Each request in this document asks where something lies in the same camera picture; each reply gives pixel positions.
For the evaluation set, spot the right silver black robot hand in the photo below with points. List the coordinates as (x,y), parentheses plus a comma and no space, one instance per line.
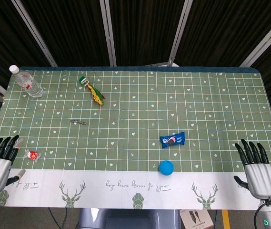
(261,179)

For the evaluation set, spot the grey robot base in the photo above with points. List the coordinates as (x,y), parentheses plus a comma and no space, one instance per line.
(128,219)

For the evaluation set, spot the red candy wrapper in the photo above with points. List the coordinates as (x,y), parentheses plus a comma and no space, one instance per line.
(33,155)

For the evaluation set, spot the yellow floor tape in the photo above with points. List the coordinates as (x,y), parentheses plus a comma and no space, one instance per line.
(225,219)

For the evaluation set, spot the white red product box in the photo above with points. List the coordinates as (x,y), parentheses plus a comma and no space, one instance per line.
(196,219)

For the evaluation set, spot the clear plastic water bottle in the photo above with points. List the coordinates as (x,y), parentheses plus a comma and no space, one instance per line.
(28,83)

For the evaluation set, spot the blue ball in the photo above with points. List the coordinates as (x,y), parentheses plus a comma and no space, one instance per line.
(166,168)

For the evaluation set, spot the blue cookie packet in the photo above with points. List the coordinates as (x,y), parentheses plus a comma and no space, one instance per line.
(172,140)

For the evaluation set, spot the green yellow red toy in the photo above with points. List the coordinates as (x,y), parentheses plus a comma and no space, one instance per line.
(94,91)

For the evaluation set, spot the green grid deer tablecloth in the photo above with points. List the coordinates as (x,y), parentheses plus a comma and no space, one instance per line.
(135,133)

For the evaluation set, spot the silver partition post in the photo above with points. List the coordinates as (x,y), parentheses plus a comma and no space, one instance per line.
(265,39)
(34,33)
(181,33)
(108,33)

